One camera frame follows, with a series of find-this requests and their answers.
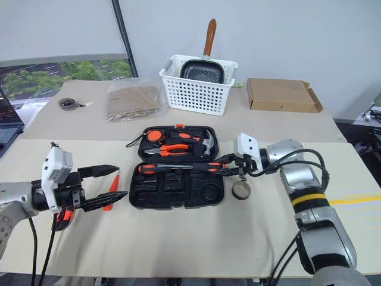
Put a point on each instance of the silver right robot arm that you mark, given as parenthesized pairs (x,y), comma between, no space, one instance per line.
(315,184)

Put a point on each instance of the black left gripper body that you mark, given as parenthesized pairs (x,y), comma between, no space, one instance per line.
(70,192)

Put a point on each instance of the dark window frame post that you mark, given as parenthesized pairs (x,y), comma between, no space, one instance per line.
(125,38)

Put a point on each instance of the brown tape roll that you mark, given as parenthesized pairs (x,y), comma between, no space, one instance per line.
(233,190)

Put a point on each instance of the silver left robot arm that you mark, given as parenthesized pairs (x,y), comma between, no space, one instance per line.
(15,193)

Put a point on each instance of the white perforated plastic basket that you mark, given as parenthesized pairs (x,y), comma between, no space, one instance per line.
(196,98)

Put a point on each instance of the brown cardboard box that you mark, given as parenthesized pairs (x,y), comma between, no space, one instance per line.
(279,95)

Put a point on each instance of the small pale green object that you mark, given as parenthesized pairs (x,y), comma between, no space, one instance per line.
(238,84)

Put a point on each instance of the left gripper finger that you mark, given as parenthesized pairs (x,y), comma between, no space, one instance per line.
(99,171)
(104,200)

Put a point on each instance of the dark laptop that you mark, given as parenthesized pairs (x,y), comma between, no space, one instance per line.
(9,131)

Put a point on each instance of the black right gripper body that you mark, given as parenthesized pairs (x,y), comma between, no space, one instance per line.
(244,167)

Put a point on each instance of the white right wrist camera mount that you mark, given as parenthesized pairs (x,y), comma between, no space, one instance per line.
(245,146)

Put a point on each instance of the black orange screwdriver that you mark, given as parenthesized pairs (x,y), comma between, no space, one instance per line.
(149,169)
(208,167)

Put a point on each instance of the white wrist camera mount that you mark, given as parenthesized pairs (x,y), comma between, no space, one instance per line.
(52,175)
(245,146)

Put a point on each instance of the clear bag of brown paper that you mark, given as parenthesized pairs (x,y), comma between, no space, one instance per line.
(134,101)

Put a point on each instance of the dark equipment stand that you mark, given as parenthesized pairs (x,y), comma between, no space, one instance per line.
(369,131)

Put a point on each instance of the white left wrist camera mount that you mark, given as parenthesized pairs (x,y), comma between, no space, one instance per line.
(52,175)

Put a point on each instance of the black plastic tool case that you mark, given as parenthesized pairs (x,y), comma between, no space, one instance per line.
(178,193)

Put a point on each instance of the orange black tape measure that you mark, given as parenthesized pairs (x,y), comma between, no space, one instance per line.
(154,136)

